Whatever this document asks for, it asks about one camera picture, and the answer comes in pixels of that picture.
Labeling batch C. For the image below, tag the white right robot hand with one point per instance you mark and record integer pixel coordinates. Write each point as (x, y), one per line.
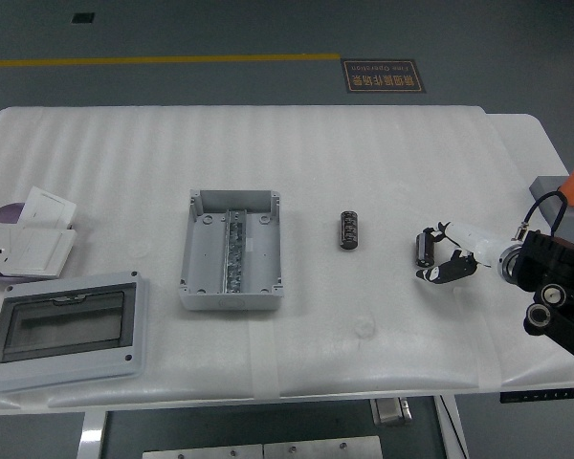
(473, 241)

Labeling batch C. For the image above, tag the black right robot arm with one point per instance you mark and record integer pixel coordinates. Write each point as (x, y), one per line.
(550, 253)

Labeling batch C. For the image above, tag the grey open junction box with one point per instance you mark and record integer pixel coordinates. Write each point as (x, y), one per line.
(205, 258)

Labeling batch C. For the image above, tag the grey block base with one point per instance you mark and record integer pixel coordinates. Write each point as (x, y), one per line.
(545, 189)

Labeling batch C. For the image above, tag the black table control panel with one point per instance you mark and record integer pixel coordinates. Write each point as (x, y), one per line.
(540, 396)

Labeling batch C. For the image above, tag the white foam mat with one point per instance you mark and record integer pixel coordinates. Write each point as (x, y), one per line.
(315, 158)

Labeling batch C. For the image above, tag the black floor sign orange text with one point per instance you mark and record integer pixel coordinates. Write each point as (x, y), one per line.
(382, 76)

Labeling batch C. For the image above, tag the white table leg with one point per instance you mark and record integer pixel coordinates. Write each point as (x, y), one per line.
(452, 430)
(92, 435)

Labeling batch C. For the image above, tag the grey metal plate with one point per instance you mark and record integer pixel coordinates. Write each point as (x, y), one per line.
(201, 452)
(323, 448)

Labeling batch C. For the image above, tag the grey lid with clear window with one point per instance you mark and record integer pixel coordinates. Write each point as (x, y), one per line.
(62, 369)

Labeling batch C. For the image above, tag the black floor hatch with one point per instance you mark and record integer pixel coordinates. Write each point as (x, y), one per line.
(82, 18)

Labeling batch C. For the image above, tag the purple disc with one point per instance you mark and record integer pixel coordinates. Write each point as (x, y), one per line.
(7, 212)

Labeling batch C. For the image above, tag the metal bracket under table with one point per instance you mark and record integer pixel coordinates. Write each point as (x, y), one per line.
(392, 412)

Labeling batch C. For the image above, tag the metal mounting rail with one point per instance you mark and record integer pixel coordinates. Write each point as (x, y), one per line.
(234, 248)

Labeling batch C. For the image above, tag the white switch panel with frame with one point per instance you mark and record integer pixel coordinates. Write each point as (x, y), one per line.
(48, 205)

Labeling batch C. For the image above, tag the white flat switch panel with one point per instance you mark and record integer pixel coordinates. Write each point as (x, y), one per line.
(43, 251)

